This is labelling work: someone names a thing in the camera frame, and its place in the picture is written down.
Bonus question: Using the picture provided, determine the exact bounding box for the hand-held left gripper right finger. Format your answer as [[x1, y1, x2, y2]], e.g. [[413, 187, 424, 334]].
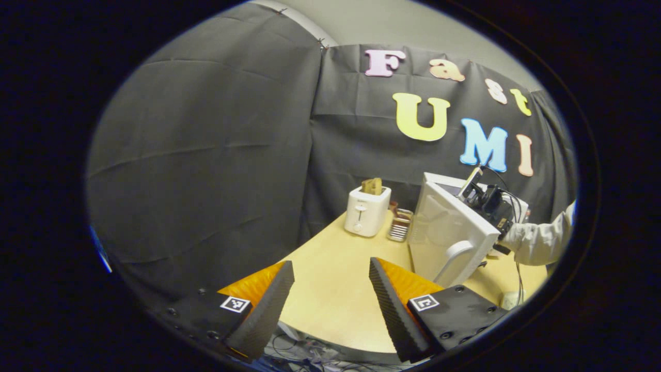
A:
[[369, 257, 512, 363]]

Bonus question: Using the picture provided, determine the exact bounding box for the pale green rectangular tray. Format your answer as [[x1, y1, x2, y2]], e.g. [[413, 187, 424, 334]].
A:
[[500, 291, 525, 311]]

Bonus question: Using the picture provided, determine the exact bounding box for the tangle of cables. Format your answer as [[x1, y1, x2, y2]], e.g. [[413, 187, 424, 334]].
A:
[[261, 320, 414, 372]]

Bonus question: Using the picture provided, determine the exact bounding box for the metal wire utensil holder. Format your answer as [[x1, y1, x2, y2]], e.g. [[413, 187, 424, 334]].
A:
[[387, 208, 414, 242]]

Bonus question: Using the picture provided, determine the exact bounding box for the white microwave oven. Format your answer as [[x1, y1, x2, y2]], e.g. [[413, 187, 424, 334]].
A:
[[408, 172, 530, 288]]

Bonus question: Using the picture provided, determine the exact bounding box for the black backdrop cloth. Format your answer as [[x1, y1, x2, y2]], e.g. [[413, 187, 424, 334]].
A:
[[85, 3, 578, 316]]

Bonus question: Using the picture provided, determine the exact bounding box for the white toaster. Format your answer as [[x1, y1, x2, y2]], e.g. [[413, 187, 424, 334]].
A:
[[344, 186, 392, 238]]

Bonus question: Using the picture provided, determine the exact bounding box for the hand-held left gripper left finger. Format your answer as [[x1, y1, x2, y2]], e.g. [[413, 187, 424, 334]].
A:
[[155, 260, 295, 361]]

